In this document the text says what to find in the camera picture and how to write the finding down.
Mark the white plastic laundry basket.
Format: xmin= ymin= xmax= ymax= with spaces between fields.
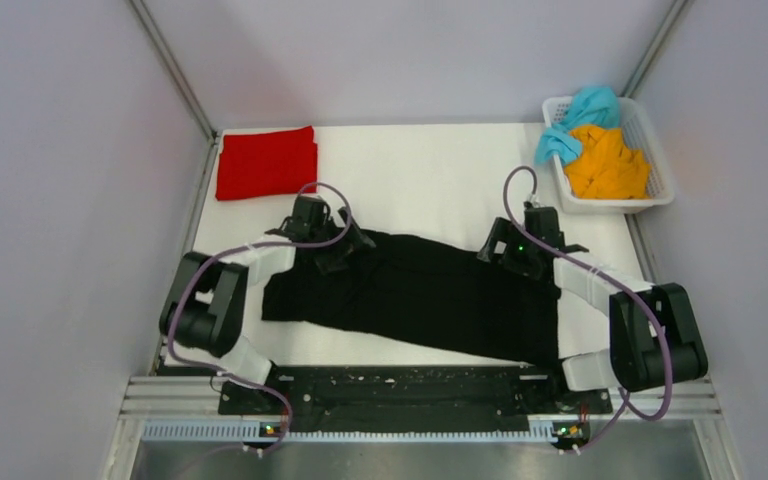
xmin=548 ymin=97 xmax=675 ymax=215

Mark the red folded t shirt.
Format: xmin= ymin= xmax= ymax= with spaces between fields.
xmin=215 ymin=126 xmax=318 ymax=201

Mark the orange t shirt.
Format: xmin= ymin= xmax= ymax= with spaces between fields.
xmin=563 ymin=125 xmax=651 ymax=200

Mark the light blue t shirt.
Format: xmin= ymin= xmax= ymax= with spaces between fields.
xmin=534 ymin=86 xmax=621 ymax=165

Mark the black t shirt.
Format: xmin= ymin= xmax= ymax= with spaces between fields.
xmin=262 ymin=230 xmax=560 ymax=367

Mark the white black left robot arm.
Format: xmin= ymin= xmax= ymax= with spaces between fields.
xmin=159 ymin=195 xmax=375 ymax=414

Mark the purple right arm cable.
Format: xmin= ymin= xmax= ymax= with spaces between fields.
xmin=503 ymin=165 xmax=675 ymax=455

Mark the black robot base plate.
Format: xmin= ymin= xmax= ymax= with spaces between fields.
xmin=218 ymin=366 xmax=613 ymax=434

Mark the aluminium frame rail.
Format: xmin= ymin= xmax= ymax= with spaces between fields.
xmin=104 ymin=366 xmax=741 ymax=479

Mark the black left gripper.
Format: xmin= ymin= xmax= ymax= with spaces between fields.
xmin=310 ymin=208 xmax=373 ymax=276

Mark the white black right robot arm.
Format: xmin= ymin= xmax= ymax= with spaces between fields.
xmin=477 ymin=204 xmax=709 ymax=412

